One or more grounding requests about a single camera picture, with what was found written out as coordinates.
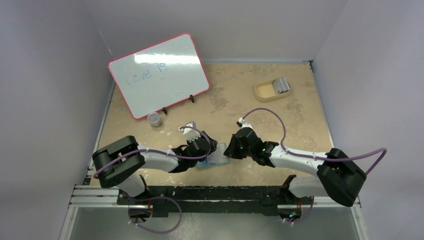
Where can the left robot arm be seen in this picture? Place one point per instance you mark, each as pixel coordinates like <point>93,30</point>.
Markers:
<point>117,163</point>

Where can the small silver tin can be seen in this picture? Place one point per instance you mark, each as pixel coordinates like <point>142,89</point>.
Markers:
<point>154,119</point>

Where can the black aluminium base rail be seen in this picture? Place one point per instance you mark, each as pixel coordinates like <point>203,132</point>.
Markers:
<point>160,201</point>

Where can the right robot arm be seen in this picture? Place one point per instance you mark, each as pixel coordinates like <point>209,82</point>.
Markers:
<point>330,176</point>

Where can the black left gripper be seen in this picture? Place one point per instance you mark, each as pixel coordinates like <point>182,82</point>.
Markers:
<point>189,142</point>

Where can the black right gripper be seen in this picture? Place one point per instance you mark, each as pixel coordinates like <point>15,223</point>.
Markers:
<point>232,148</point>

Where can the beige oval tray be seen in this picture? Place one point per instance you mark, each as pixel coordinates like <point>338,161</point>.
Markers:
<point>264,91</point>

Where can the stack of cards in tray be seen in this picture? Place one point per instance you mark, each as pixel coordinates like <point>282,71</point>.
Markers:
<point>281,86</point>

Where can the pink framed whiteboard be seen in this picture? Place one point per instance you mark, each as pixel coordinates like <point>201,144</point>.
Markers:
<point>159,76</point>

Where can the teal leather card holder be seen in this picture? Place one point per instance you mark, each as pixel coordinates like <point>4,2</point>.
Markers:
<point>204,165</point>

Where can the silver blue credit card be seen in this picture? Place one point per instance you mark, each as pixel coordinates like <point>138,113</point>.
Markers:
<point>217,157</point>

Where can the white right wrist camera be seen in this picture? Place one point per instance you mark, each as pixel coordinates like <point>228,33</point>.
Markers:
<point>241,123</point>

